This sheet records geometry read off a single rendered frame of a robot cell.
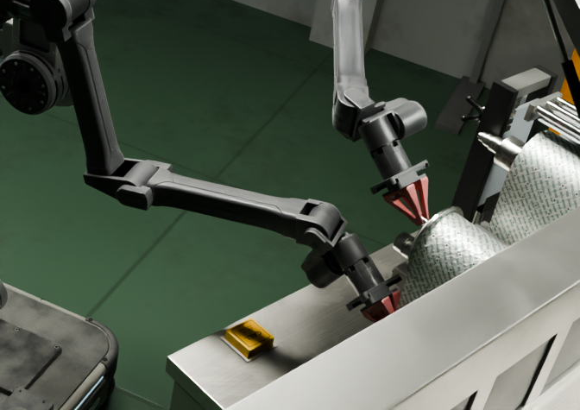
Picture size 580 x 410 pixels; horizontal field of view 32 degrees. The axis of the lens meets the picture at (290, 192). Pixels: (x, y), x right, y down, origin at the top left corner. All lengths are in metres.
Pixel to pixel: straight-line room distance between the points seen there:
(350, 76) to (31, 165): 2.33
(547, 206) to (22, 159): 2.60
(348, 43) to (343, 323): 0.58
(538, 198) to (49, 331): 1.58
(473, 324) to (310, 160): 3.36
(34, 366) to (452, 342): 1.98
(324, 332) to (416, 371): 1.17
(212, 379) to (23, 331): 1.09
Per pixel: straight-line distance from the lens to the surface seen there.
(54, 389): 2.81
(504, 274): 1.08
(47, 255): 3.60
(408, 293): 1.81
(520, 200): 1.90
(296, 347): 2.04
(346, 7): 2.08
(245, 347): 1.98
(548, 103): 1.94
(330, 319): 2.13
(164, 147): 4.23
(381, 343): 0.95
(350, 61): 1.94
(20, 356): 2.86
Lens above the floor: 2.27
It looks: 34 degrees down
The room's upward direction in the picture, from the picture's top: 13 degrees clockwise
